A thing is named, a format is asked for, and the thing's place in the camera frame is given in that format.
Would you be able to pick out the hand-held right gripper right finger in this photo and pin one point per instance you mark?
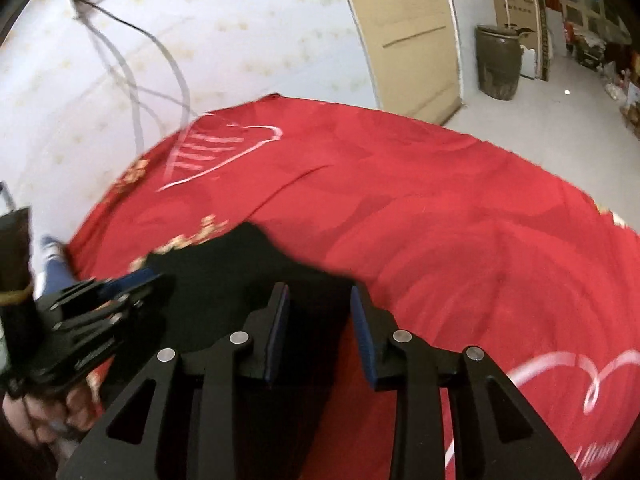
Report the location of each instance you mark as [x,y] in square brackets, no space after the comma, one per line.
[362,340]

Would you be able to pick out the wooden door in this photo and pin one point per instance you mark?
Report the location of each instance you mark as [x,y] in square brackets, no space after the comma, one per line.
[400,35]

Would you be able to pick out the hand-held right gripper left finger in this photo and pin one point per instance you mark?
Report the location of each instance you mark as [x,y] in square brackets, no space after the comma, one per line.
[277,335]

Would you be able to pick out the black pants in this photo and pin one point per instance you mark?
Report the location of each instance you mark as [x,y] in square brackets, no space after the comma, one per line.
[225,270]

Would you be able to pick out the white plastic jug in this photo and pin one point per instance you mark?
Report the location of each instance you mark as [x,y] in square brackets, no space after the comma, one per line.
[529,62]

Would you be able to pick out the person's left hand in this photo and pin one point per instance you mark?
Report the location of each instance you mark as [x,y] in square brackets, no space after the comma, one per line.
[82,410]

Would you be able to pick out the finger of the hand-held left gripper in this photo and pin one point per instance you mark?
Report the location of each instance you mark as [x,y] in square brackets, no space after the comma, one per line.
[135,280]
[155,292]

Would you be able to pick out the cardboard box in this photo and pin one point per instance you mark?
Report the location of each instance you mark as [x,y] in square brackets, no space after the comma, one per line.
[515,5]

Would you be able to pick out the window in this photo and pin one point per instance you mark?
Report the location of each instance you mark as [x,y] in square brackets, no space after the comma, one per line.
[595,5]

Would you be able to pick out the red floral blanket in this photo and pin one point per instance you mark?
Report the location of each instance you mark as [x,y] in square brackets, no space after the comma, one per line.
[425,210]

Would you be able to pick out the brown ceramic jar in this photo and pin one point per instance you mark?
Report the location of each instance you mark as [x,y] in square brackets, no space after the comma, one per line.
[497,65]

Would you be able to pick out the pile of household clutter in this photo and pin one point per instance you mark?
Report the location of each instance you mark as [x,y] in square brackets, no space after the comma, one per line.
[615,80]

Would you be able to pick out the person's left leg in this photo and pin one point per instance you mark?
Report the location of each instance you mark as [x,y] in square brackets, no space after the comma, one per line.
[55,260]

